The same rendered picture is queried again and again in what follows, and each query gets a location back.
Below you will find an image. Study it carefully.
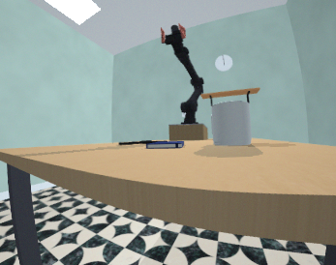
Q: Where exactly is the dark blue flat rectangular pad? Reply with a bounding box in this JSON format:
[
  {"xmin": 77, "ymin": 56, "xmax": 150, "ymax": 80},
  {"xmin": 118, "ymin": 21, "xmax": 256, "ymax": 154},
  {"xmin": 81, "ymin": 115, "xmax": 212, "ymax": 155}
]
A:
[{"xmin": 146, "ymin": 141, "xmax": 184, "ymax": 149}]

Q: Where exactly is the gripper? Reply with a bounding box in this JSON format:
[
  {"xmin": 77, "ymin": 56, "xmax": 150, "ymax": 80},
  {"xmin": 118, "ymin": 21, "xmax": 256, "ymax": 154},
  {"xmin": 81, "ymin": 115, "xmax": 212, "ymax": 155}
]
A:
[{"xmin": 161, "ymin": 23, "xmax": 186, "ymax": 48}]

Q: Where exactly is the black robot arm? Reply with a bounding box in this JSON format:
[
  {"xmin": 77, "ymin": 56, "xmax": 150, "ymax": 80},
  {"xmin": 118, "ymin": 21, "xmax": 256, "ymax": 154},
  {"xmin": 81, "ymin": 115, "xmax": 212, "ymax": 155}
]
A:
[{"xmin": 173, "ymin": 43, "xmax": 204, "ymax": 124}]

